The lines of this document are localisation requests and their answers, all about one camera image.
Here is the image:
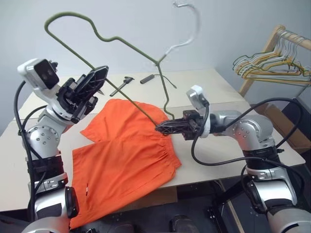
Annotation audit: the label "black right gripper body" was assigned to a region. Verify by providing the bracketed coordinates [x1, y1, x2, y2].
[182, 109, 205, 141]

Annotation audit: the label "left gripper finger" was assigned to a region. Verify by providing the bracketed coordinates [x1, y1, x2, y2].
[76, 65, 109, 99]
[72, 70, 94, 95]

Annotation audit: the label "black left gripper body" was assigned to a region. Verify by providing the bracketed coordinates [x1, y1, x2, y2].
[55, 77, 100, 124]

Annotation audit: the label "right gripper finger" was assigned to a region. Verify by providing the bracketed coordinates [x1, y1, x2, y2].
[156, 118, 188, 130]
[155, 127, 189, 137]

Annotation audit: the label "orange shorts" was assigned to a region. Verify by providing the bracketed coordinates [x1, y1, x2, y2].
[69, 98, 183, 230]

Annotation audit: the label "black caliper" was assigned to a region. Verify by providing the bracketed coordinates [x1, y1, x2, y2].
[109, 76, 134, 97]

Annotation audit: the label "wooden clothes rack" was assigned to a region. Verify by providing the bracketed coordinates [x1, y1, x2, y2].
[239, 24, 311, 98]

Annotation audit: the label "dark rounded shape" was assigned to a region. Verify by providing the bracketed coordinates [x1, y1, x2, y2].
[169, 214, 194, 233]

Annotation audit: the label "brown cardboard box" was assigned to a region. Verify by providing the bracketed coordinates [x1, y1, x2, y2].
[249, 102, 311, 154]

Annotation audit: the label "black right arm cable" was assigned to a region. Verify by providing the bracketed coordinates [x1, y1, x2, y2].
[191, 100, 250, 167]
[217, 98, 304, 153]

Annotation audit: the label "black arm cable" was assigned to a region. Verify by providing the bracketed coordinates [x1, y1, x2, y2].
[217, 98, 304, 153]
[191, 100, 250, 167]
[13, 81, 49, 223]

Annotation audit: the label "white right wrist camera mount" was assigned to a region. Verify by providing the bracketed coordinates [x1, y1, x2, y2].
[186, 84, 215, 139]

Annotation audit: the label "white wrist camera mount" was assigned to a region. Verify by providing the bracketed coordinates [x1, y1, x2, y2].
[17, 58, 61, 105]
[186, 84, 215, 139]

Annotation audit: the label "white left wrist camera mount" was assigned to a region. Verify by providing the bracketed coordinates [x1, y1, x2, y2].
[17, 58, 61, 105]

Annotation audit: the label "grey stick with thin cable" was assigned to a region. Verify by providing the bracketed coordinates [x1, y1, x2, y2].
[139, 73, 178, 89]

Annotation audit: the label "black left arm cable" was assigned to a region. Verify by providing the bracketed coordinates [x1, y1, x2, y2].
[13, 81, 49, 223]

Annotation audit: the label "white wire hanger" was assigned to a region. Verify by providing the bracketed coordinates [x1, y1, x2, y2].
[235, 33, 309, 78]

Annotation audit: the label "bundle of wire hangers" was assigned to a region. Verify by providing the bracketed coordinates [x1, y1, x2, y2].
[242, 36, 311, 85]

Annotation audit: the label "dark green wire hanger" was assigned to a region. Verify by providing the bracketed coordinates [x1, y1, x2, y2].
[232, 54, 306, 73]

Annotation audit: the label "black metal frame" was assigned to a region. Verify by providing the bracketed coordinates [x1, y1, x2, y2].
[205, 200, 240, 233]

